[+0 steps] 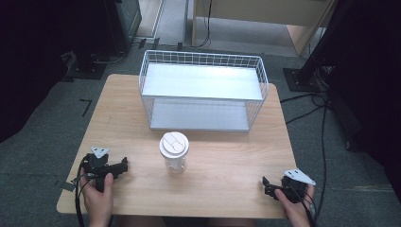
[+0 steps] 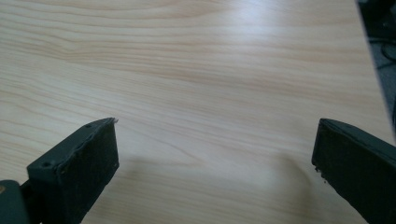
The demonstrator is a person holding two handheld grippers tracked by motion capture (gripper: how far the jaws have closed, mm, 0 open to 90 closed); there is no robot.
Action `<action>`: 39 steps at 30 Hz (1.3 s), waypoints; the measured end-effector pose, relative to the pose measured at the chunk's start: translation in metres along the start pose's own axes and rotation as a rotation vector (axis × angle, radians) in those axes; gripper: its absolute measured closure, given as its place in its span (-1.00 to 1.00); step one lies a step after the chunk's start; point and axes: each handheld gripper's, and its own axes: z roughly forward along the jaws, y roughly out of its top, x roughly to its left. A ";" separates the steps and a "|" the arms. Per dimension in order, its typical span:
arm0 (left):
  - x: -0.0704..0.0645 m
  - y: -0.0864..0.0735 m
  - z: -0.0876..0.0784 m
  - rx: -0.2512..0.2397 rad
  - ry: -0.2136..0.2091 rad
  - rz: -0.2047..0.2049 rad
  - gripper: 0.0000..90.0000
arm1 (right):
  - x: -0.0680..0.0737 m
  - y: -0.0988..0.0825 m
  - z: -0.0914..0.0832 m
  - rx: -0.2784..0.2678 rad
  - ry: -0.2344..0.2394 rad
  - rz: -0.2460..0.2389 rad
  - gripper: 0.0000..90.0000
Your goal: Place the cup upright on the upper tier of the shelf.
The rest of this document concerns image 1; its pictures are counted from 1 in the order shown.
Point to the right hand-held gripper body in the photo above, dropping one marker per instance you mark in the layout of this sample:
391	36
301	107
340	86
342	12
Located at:
294	189

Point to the dark cabinet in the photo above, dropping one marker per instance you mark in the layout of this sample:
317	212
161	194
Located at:
126	22

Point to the clear plastic cup white lid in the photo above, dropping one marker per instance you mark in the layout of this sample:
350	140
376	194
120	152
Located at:
174	147

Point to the black stand with flat base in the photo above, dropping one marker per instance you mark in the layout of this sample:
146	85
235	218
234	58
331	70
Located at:
86	71

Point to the grey tape strip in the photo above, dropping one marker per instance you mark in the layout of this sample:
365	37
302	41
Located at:
68	186

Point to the light wooden desk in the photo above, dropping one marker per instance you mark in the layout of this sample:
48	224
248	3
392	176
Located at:
261	11

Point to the short black tape piece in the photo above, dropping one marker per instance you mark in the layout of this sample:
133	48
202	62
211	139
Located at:
180	46
155	42
142	43

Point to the black stand with base plate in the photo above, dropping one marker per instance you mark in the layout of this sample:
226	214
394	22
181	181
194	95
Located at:
299	80

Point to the person's left hand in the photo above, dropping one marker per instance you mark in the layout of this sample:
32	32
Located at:
99	203

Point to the person's right hand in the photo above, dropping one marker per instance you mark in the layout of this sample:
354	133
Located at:
298	212

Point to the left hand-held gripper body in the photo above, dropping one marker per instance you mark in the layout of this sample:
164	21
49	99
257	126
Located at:
97	164

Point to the dark curtain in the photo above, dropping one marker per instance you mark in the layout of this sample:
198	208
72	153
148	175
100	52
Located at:
28	63
372	78

